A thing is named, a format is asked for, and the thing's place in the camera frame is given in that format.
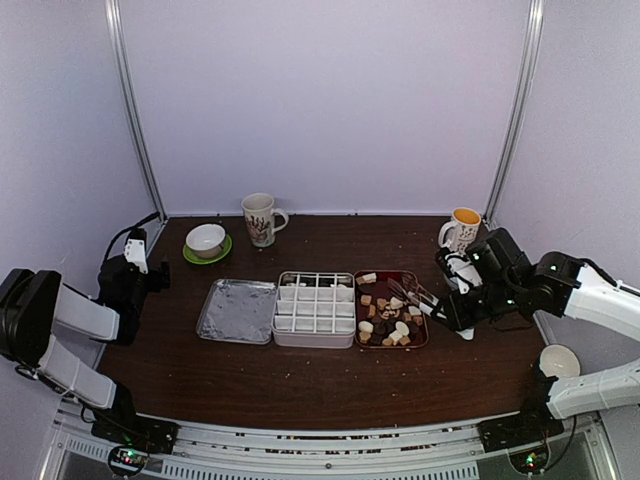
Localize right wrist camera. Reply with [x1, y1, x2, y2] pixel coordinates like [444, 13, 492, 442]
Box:
[436, 249, 482, 295]

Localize aluminium frame post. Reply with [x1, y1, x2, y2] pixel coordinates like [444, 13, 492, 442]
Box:
[484, 0, 545, 228]
[105, 0, 168, 221]

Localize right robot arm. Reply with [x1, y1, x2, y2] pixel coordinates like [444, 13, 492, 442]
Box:
[429, 228, 639, 442]

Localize white bowl near right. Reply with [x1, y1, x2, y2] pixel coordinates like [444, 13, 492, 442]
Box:
[538, 344, 581, 379]

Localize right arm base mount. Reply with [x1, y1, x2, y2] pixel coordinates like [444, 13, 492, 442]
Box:
[478, 414, 565, 477]

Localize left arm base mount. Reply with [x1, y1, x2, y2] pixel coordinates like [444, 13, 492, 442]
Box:
[91, 417, 180, 478]

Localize front aluminium rail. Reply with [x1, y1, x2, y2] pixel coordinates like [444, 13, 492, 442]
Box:
[49, 417, 616, 480]

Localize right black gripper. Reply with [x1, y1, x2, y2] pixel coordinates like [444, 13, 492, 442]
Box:
[431, 280, 523, 332]

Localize white mug yellow inside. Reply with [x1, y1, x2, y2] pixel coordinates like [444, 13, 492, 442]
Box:
[437, 207, 482, 254]

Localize right aluminium frame post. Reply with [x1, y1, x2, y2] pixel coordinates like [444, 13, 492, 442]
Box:
[484, 0, 545, 228]

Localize tall floral mug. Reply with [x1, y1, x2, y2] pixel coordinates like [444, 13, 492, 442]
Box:
[241, 193, 289, 248]

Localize lilac bunny tin lid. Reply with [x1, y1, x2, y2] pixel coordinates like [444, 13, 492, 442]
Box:
[195, 279, 277, 345]

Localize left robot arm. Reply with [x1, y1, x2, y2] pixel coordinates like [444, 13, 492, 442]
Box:
[1, 213, 171, 444]

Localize left aluminium frame post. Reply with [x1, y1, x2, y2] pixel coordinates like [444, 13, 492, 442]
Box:
[105, 0, 168, 221]

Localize white metal tongs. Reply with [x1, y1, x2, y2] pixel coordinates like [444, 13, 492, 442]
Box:
[387, 272, 476, 341]

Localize green saucer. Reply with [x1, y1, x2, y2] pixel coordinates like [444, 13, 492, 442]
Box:
[182, 234, 233, 265]

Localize red chocolate tray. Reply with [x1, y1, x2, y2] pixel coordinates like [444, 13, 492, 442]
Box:
[354, 270, 429, 350]

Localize white oval chocolate in tray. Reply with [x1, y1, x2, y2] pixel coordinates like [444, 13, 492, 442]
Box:
[358, 321, 374, 334]

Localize lilac tin box with dividers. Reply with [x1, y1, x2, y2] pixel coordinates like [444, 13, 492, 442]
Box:
[271, 271, 356, 349]

